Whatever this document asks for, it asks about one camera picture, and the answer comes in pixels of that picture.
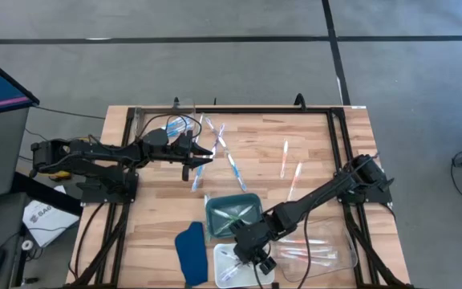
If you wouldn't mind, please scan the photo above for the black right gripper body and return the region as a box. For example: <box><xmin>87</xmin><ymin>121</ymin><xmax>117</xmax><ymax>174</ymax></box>
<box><xmin>229</xmin><ymin>219</ymin><xmax>278</xmax><ymax>276</ymax></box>

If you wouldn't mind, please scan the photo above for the teal plastic bin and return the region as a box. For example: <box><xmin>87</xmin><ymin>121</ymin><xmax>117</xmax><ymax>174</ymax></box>
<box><xmin>204</xmin><ymin>193</ymin><xmax>264</xmax><ymax>238</ymax></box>

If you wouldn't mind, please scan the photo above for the clear plastic bin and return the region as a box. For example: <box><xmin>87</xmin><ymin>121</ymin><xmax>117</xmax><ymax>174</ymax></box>
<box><xmin>269</xmin><ymin>215</ymin><xmax>359</xmax><ymax>283</ymax></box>
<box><xmin>132</xmin><ymin>101</ymin><xmax>197</xmax><ymax>140</ymax></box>

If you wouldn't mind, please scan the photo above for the green toothbrush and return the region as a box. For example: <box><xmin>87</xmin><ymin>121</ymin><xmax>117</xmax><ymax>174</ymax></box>
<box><xmin>203</xmin><ymin>192</ymin><xmax>212</xmax><ymax>243</ymax></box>
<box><xmin>217</xmin><ymin>211</ymin><xmax>254</xmax><ymax>232</ymax></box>
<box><xmin>213</xmin><ymin>204</ymin><xmax>256</xmax><ymax>225</ymax></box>

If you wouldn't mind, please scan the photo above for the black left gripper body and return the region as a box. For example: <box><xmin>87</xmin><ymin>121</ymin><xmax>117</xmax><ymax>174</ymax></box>
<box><xmin>165</xmin><ymin>130</ymin><xmax>194</xmax><ymax>182</ymax></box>

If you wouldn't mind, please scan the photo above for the thick black cable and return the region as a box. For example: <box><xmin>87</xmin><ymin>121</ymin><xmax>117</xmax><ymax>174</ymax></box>
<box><xmin>67</xmin><ymin>202</ymin><xmax>106</xmax><ymax>279</ymax></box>

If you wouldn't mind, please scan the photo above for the white printed paper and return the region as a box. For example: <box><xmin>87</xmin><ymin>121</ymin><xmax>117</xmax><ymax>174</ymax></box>
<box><xmin>22</xmin><ymin>185</ymin><xmax>81</xmax><ymax>248</ymax></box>

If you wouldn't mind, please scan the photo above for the thin black cable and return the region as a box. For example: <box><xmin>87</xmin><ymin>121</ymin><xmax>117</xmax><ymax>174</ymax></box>
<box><xmin>33</xmin><ymin>104</ymin><xmax>106</xmax><ymax>121</ymax></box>

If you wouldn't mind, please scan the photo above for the yellow cable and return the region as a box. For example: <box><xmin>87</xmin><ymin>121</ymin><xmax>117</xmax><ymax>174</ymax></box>
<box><xmin>47</xmin><ymin>136</ymin><xmax>95</xmax><ymax>181</ymax></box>

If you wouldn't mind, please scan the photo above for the dark blue cloth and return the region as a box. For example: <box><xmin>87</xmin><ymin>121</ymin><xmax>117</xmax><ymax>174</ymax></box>
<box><xmin>174</xmin><ymin>221</ymin><xmax>209</xmax><ymax>287</ymax></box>

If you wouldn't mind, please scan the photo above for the white plastic bin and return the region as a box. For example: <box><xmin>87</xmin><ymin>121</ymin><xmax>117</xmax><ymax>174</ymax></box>
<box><xmin>213</xmin><ymin>242</ymin><xmax>276</xmax><ymax>289</ymax></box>

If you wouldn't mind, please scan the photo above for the black aluminium table frame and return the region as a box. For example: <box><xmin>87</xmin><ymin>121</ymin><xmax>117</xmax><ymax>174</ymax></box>
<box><xmin>68</xmin><ymin>96</ymin><xmax>415</xmax><ymax>289</ymax></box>

